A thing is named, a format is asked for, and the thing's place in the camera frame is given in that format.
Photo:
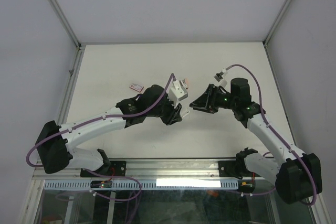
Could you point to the aluminium mounting rail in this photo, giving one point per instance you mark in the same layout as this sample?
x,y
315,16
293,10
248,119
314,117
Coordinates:
x,y
202,168

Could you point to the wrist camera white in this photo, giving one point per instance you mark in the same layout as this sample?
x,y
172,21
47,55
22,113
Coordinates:
x,y
220,77
177,92

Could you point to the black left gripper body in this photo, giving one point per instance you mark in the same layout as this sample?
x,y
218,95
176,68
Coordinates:
x,y
166,111

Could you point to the white slotted cable duct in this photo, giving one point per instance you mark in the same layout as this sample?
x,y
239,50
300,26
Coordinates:
x,y
151,184

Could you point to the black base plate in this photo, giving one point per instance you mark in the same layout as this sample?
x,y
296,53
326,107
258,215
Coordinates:
x,y
230,169
114,168

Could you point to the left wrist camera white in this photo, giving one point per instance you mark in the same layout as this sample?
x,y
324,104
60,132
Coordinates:
x,y
177,92

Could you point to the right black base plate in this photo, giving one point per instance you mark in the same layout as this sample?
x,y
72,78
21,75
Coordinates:
x,y
230,169

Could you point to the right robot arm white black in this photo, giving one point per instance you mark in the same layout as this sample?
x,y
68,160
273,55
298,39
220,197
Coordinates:
x,y
294,174

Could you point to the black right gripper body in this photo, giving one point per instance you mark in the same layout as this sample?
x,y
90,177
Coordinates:
x,y
217,99

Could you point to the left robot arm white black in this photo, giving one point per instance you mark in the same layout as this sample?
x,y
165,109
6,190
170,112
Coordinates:
x,y
58,145

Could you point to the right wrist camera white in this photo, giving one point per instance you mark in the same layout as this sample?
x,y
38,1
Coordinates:
x,y
220,77

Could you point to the red white staple box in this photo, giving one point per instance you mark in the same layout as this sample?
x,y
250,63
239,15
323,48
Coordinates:
x,y
136,87

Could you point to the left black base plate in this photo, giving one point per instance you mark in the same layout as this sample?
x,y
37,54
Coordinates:
x,y
114,168

